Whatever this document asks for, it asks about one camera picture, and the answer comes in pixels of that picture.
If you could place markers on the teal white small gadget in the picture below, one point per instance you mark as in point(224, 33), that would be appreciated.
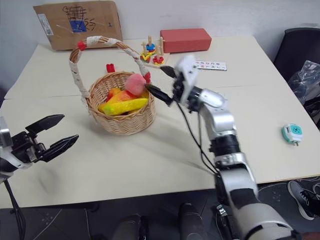
point(293, 132)

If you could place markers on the red rectangular box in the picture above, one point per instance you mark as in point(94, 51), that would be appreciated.
point(185, 40)

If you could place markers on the dark rounded shape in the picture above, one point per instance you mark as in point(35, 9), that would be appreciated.
point(131, 228)
point(192, 222)

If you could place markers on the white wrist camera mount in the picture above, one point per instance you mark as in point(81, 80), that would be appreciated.
point(188, 75)
point(5, 135)

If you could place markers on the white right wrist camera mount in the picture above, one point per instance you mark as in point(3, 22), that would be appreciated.
point(188, 75)

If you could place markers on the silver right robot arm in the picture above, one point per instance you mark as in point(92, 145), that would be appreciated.
point(225, 130)

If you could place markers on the wooden peg stacking toy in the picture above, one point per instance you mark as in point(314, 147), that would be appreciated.
point(153, 56)

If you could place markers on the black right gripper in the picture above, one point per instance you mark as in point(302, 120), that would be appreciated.
point(179, 87)

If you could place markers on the white printed card strip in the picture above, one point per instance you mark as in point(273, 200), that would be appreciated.
point(211, 65)

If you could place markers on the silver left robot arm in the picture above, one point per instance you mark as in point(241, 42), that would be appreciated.
point(4, 172)

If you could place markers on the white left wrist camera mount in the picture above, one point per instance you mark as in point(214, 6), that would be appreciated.
point(5, 135)

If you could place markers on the yellow banana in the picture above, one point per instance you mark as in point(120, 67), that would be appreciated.
point(125, 106)

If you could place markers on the pink peach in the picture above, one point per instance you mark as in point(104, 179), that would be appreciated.
point(135, 84)

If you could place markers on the grey black sneaker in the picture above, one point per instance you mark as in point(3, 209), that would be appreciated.
point(301, 197)

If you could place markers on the brown cardboard sheet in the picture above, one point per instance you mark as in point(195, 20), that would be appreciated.
point(100, 30)

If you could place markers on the orange red mango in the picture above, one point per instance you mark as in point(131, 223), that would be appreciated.
point(123, 96)

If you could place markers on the black chair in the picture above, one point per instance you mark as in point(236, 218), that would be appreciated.
point(297, 47)

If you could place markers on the orange yellow fruit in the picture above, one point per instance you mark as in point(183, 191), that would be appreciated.
point(113, 92)

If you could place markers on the clear plastic bag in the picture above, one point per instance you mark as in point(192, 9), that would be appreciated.
point(307, 85)

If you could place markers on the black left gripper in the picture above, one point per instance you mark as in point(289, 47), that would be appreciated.
point(26, 147)

